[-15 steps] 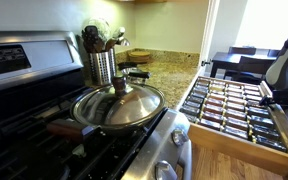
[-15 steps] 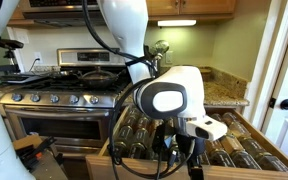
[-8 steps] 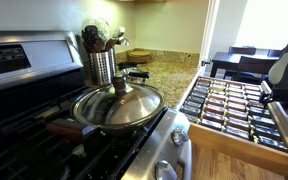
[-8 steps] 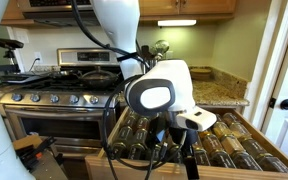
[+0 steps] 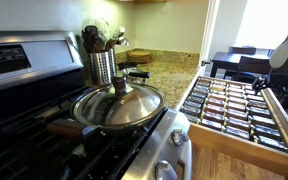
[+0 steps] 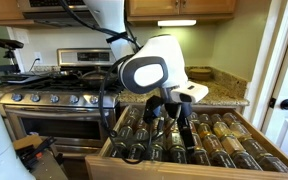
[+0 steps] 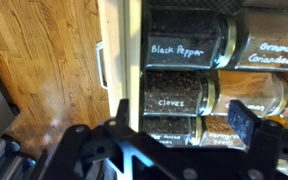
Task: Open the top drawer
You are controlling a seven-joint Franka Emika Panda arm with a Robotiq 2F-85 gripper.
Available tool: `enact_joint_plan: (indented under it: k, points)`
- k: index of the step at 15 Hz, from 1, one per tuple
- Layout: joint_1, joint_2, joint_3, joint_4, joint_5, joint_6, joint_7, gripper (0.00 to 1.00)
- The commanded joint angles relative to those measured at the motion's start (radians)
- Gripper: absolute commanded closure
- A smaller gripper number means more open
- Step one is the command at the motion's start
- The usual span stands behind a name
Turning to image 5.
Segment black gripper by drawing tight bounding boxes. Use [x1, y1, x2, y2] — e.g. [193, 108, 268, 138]
[252, 72, 288, 96]

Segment black cast iron grate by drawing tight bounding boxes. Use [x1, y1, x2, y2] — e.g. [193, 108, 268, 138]
[0, 84, 167, 180]

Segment black spatula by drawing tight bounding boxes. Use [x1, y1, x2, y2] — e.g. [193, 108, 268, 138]
[81, 24, 102, 54]

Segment dark wooden dining table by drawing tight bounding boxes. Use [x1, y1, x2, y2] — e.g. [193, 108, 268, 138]
[209, 50, 276, 79]

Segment stainless steel gas stove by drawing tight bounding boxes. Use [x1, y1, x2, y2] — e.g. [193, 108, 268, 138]
[0, 30, 194, 180]

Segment wide wooden spice drawer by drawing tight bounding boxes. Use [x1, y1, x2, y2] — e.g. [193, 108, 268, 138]
[178, 75, 288, 180]

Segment white door frame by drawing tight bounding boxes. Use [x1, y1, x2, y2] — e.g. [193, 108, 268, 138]
[198, 0, 221, 69]

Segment perforated steel utensil holder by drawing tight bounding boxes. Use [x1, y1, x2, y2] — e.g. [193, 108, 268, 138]
[88, 48, 117, 87]

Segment wooden spoon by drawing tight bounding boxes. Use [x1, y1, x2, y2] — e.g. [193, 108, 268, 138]
[103, 37, 118, 53]

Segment silver stove knob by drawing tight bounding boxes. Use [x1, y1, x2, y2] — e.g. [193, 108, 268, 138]
[170, 129, 189, 147]
[154, 160, 178, 180]

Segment pale translucent kitchen utensil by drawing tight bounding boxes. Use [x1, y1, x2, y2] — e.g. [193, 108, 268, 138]
[83, 17, 112, 43]

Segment metal ladle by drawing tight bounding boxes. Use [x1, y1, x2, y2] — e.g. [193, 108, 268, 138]
[112, 25, 131, 48]

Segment pan with wooden handle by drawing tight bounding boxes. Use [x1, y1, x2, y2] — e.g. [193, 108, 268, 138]
[45, 83, 168, 143]

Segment steel pan lid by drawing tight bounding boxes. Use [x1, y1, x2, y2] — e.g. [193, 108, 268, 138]
[71, 74, 167, 129]

